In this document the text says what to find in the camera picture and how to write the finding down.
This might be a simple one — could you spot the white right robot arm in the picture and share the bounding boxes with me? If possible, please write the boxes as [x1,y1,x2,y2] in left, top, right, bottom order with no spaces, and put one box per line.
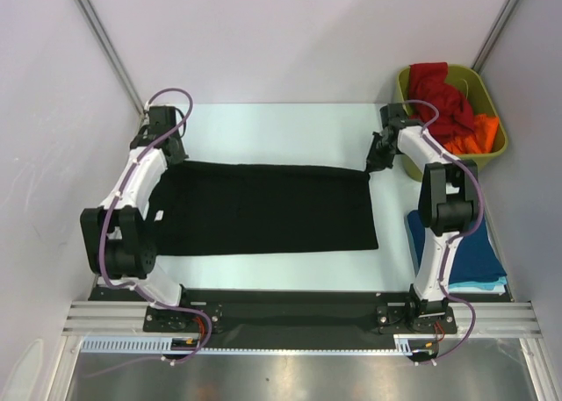
[366,125,484,332]

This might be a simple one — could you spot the folded dark blue t shirt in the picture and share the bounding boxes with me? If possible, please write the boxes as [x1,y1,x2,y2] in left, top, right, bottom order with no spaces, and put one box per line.
[406,210,507,285]

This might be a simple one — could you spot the white slotted cable duct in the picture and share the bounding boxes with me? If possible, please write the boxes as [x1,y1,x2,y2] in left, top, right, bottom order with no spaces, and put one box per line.
[81,333,440,356]

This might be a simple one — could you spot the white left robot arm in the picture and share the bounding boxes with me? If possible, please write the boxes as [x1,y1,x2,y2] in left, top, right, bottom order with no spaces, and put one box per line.
[80,137,194,331]

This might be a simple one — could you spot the aluminium frame post left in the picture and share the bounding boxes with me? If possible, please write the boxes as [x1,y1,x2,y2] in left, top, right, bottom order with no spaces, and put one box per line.
[74,0,144,116]

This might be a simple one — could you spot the black t shirt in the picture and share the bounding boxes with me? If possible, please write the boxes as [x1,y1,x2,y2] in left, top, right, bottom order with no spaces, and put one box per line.
[147,161,378,256]

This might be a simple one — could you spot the folded light blue t shirt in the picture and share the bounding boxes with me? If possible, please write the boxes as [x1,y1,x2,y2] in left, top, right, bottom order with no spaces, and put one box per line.
[449,276,508,294]

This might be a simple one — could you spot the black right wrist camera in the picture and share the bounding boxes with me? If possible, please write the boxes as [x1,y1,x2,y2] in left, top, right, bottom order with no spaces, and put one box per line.
[379,103,411,128]

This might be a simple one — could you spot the red t shirt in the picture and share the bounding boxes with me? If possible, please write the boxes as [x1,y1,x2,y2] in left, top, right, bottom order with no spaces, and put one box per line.
[407,62,475,146]

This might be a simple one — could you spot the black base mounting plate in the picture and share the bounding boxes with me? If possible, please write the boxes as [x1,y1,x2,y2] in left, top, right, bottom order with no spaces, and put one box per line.
[90,286,460,350]

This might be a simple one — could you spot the green plastic basket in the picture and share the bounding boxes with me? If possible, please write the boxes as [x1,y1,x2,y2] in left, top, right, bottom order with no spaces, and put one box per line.
[393,62,508,170]

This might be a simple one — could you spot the aluminium frame post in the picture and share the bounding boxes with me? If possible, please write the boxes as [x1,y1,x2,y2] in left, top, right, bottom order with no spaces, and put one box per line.
[472,0,522,74]
[74,0,144,116]

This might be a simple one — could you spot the aluminium frame post right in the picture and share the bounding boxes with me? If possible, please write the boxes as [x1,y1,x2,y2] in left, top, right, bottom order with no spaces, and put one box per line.
[472,0,522,74]

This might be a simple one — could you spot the orange t shirt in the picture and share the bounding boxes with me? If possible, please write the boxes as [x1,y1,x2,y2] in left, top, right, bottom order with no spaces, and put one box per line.
[444,114,500,155]

